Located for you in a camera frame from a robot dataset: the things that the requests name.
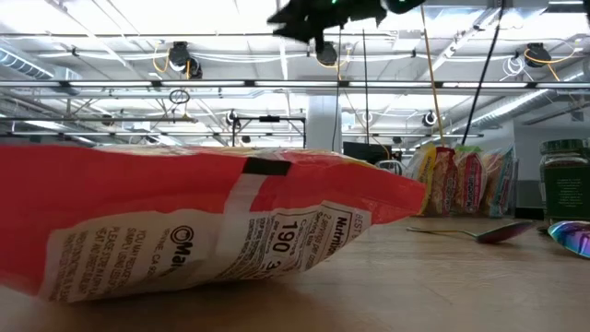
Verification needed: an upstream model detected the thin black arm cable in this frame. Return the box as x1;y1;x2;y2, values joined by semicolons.
460;0;507;147

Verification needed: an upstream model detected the iridescent spoon purple bowl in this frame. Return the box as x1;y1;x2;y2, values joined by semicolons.
406;220;536;244

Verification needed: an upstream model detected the blue ramen noodle packet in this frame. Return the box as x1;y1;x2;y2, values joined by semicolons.
481;146;517;218

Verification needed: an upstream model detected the green lid glass jar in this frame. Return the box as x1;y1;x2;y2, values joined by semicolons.
538;137;590;222

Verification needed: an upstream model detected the yellow cable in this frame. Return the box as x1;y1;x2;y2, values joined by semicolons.
419;4;446;148

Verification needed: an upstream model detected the black ceiling cord reel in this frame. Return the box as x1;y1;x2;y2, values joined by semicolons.
315;41;340;66
525;41;552;68
168;40;204;79

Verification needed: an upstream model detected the iridescent rainbow spoon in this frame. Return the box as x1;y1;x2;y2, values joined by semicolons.
547;219;590;259

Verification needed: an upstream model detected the yellow ramen noodle packet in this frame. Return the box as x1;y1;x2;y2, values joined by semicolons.
405;142;437;217

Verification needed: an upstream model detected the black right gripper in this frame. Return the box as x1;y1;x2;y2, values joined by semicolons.
266;0;387;43

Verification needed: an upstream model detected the lime chili shrimp ramen packet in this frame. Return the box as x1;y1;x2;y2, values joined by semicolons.
454;146;485;216

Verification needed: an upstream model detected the orange ramen noodle packet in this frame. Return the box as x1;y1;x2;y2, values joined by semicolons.
0;141;428;303

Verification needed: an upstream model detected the black background monitor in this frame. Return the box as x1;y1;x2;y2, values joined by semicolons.
343;141;393;165

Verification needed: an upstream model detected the red ramen noodle packet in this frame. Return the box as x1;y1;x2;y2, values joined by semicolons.
431;147;458;217

